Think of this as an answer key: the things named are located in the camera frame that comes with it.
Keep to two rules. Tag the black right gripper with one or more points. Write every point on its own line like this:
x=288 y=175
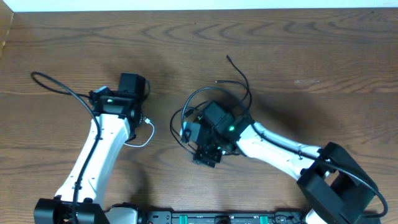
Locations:
x=204 y=156

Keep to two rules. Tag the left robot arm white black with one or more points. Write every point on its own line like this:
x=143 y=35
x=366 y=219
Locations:
x=115 y=114

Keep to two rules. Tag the black base rail green clamps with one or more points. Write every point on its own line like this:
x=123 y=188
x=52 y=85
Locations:
x=224 y=217

